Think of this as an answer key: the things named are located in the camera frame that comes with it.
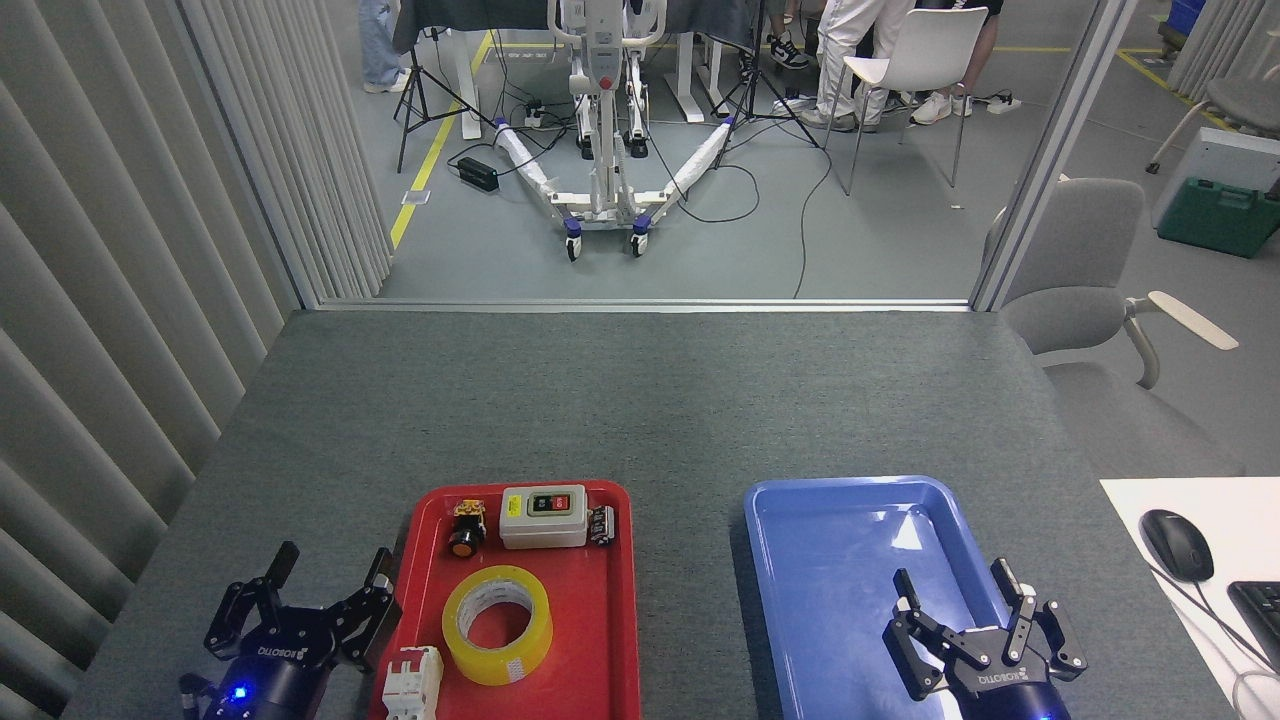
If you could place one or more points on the black tripod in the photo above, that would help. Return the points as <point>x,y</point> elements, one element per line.
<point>757,70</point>
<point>405,135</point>

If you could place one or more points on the black orange push button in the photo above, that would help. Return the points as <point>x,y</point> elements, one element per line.
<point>464,540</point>

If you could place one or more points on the silver post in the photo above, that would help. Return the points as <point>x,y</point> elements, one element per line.
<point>1055,150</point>

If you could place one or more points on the black computer mouse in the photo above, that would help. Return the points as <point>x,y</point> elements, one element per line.
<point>1175,545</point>

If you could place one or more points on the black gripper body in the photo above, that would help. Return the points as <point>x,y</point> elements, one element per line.
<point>1010,690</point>
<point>275,680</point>

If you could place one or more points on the standing person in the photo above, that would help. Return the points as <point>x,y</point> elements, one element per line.
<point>380,45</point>

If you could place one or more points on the white stand on wheels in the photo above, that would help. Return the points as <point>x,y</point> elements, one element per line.
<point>605,170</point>

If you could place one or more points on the blue plastic tray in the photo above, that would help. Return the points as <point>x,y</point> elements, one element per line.
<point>830,560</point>

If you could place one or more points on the red plastic tray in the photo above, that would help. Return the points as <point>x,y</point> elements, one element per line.
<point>590,600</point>

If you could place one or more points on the white power strip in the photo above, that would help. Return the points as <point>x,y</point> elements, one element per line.
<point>1003,103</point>

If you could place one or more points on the white push button switch box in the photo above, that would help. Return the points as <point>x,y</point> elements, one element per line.
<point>540,532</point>

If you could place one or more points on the person behind white chair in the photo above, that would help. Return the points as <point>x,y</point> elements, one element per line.
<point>932,108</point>

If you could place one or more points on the black keyboard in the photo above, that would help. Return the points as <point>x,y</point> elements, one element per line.
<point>1262,620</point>

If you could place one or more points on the desk with dark cloth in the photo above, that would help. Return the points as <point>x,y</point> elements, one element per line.
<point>700,15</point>

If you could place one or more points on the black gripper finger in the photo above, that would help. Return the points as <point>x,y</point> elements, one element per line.
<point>370,620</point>
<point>245,610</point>
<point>925,635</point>
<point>1050,630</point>

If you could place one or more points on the grey vertical blinds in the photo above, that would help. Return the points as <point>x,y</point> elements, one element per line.
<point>120,250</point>

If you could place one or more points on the grey chair with white legs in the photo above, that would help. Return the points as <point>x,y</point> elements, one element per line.
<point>1245,100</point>

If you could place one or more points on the small black switch part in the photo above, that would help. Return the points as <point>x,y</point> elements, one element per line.
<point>601,525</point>

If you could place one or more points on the grey office chair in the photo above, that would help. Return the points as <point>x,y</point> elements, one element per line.
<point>1085,240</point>

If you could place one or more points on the white circuit breaker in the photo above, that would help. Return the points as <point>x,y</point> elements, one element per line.
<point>412,685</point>

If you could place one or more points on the black power adapter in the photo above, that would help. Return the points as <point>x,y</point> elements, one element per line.
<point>478,174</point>

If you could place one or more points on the grey white box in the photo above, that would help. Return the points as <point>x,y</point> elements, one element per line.
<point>1225,155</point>

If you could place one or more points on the white desk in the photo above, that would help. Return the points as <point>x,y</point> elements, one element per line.
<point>1230,510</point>

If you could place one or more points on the green plastic case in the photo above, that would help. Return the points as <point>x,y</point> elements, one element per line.
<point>1215,220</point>

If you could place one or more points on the yellow tape roll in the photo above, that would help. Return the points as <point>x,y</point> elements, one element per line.
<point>530,650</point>

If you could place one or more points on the blue bin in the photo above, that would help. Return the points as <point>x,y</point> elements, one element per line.
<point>1185,20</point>

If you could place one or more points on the white plastic chair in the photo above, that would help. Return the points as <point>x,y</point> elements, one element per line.
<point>930,40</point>

